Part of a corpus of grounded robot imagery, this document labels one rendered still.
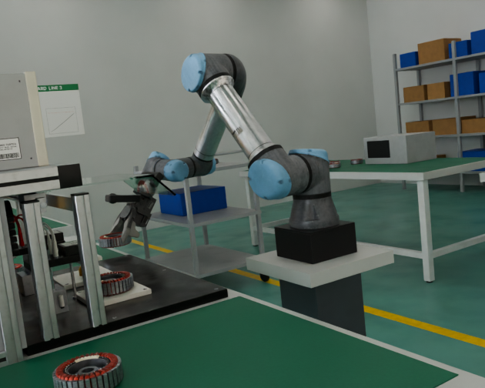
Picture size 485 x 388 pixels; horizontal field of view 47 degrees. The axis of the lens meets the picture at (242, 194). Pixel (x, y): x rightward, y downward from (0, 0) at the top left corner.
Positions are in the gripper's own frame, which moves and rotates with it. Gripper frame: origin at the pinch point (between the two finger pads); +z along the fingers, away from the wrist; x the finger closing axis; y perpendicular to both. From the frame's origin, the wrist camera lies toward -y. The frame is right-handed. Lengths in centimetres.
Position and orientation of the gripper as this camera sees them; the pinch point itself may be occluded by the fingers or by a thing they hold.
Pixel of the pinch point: (114, 240)
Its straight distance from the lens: 198.6
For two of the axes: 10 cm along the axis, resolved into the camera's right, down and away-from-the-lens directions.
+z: -3.8, 8.9, -2.5
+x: -5.6, 0.0, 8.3
